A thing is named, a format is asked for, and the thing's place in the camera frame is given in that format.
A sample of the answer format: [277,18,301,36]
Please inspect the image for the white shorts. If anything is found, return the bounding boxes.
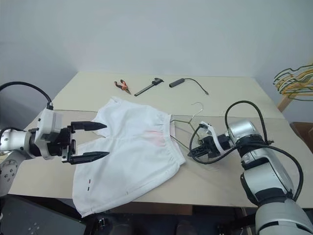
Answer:
[72,96,187,218]

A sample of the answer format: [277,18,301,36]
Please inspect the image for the orange handled pliers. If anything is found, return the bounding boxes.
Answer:
[113,79,132,96]

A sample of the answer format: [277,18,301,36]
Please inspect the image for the black panel with holes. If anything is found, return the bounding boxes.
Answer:
[0,195,87,235]

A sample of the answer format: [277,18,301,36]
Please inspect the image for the black cylinder adapter with cable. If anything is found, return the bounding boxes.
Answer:
[168,77,210,96]

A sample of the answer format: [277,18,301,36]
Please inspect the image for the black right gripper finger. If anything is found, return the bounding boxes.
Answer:
[189,143,205,153]
[187,148,206,158]

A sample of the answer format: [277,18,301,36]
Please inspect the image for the bundle of coloured hangers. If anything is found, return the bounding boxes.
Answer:
[275,72,313,95]

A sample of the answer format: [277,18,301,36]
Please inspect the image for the thin metal wire hanger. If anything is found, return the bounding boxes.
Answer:
[168,102,205,153]

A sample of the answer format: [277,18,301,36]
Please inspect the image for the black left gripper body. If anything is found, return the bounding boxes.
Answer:
[47,124,77,165]

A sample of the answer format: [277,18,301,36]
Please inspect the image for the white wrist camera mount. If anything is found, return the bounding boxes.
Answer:
[199,121,231,155]
[33,108,65,161]

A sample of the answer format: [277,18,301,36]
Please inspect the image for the wooden stand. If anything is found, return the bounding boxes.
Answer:
[276,91,298,114]

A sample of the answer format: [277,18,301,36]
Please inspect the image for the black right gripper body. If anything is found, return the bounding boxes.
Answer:
[200,135,222,159]

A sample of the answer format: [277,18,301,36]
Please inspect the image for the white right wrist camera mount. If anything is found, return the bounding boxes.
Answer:
[199,121,231,155]

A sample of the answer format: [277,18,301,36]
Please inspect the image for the black caliper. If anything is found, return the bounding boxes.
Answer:
[134,77,165,97]

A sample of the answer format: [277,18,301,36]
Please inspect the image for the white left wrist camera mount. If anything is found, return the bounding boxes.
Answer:
[33,108,65,161]

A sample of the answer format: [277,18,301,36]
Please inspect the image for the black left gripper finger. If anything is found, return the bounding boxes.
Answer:
[70,120,108,132]
[69,151,110,165]

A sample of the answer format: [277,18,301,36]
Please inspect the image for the grey round perforated plate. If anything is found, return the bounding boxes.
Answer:
[0,152,20,197]

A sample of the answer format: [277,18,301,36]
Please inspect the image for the brown cardboard box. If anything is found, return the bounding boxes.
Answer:
[291,121,313,148]

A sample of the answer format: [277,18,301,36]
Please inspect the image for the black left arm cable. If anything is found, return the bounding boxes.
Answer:
[0,81,54,111]

